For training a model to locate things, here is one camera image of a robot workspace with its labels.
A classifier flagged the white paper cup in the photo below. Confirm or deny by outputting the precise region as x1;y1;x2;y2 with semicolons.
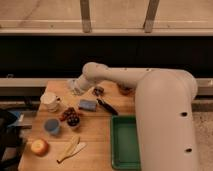
40;92;60;112

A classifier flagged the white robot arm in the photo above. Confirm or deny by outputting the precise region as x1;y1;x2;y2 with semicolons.
70;62;200;171

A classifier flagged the small cup with grapes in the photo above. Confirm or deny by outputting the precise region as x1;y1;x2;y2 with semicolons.
67;116;80;130

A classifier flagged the blue plastic cup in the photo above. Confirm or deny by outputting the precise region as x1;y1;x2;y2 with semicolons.
44;119;60;135

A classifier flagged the white plastic container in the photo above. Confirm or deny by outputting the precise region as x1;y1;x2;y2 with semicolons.
67;79;76;93

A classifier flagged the small dark round object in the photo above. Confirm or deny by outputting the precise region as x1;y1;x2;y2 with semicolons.
92;86;104;97

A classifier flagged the blue sponge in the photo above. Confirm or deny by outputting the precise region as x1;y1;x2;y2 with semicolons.
78;99;97;111

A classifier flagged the bunch of dark grapes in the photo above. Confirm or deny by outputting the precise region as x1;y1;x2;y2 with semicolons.
59;107;82;121

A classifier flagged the dark red bowl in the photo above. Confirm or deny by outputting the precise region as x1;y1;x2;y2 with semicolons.
117;84;134;95

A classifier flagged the yellow banana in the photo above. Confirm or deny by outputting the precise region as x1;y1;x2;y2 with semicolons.
57;136;80;163

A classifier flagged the red yellow apple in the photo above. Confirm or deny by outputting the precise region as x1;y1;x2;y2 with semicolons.
30;139;49;156

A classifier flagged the green plastic tray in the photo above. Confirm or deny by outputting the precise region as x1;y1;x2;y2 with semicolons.
110;116;141;171

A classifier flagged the black chair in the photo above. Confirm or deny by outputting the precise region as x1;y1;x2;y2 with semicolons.
0;108;23;171

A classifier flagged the black handled utensil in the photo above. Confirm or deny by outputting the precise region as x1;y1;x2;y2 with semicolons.
96;98;118;115

